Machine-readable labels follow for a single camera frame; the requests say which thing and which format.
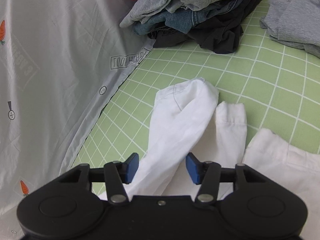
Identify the black garment pile bottom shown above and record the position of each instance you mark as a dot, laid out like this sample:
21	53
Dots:
219	34

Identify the loose folded grey garment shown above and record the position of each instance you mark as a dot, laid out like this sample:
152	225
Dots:
294	23

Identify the grey carrot print storage bag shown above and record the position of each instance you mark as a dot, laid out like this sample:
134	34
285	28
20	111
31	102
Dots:
61	62

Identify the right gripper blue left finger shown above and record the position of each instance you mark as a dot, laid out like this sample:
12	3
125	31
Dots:
116	174

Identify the blue denim jeans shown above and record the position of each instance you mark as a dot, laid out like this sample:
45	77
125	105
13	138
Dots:
184	19

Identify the green grid cutting mat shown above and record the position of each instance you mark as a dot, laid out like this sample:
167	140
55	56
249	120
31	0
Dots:
278	85

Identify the white shirt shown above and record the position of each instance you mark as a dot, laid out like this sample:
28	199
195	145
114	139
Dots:
189	118

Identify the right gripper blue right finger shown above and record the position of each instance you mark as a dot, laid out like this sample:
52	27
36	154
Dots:
206	174

